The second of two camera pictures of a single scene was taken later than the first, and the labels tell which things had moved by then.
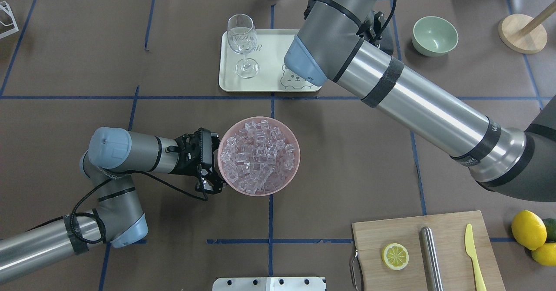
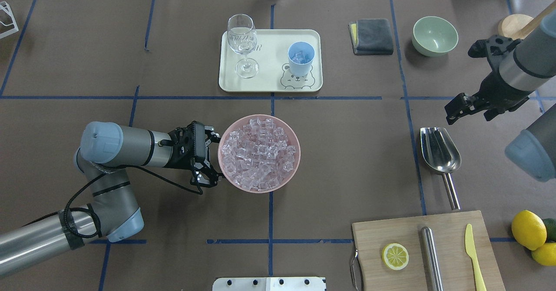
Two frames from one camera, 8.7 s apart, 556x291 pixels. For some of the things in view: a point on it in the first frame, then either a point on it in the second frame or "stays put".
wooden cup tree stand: x=524 y=34 stays put
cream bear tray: x=263 y=69 stays put
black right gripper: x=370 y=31 -> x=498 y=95
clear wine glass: x=242 y=36 stays put
